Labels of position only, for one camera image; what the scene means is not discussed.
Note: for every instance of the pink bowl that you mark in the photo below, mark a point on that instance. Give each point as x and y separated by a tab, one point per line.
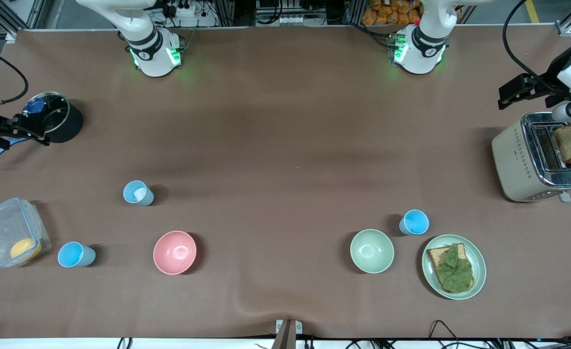
174	253

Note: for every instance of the brown table mat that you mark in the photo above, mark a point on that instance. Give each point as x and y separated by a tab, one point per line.
285	145

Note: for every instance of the glass lid with blue knob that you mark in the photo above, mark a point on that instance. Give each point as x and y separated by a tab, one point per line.
55	114

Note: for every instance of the yellow round food piece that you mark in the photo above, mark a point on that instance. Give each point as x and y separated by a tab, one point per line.
25	249

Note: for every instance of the pale green plate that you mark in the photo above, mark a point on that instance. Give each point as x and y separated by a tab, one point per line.
479	266

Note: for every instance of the pale green bowl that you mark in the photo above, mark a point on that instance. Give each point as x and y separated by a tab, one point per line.
371	251

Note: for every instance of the white power strip with plugs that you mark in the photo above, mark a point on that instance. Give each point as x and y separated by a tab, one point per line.
188	8

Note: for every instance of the toast slice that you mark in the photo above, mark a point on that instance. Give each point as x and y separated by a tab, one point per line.
435	254

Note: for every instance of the cream and chrome toaster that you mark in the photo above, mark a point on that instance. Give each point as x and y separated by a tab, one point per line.
515	165

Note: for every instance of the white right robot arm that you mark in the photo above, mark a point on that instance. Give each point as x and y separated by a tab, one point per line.
154	53

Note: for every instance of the clear plastic lidded container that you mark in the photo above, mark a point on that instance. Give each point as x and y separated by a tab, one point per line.
4	228

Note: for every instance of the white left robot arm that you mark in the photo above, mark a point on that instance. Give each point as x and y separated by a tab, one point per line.
418	48

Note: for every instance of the green lettuce leaf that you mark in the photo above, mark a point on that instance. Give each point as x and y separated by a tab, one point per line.
455	271

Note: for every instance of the orange snack packets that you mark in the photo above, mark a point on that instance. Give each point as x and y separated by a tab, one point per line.
392	12

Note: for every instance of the small white connector strip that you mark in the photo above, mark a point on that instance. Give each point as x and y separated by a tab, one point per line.
295	20

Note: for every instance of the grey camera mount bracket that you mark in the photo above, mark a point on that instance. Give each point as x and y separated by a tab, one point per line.
287	334

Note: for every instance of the blue plastic cup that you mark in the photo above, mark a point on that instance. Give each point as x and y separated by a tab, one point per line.
72	255
137	194
415	223

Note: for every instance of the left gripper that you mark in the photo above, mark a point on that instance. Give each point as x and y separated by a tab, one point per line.
555	68

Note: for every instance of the brown bread slice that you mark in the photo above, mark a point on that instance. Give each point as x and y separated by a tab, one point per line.
570	143

